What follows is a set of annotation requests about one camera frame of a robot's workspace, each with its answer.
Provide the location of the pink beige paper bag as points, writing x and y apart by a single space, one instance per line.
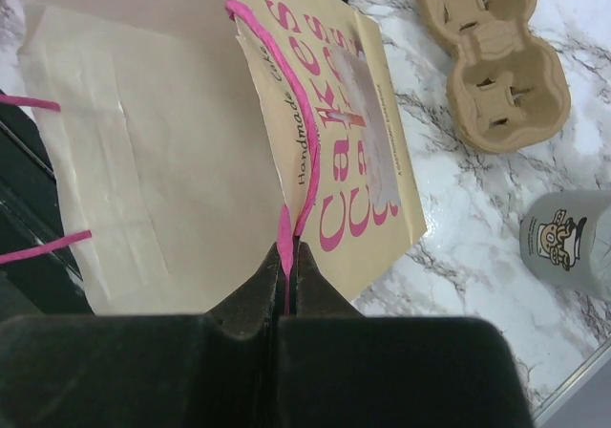
187 137

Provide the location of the brown cardboard cup carrier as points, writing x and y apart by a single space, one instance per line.
507 89

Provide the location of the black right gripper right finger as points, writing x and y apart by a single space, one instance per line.
338 368

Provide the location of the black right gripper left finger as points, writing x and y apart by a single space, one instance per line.
213 369

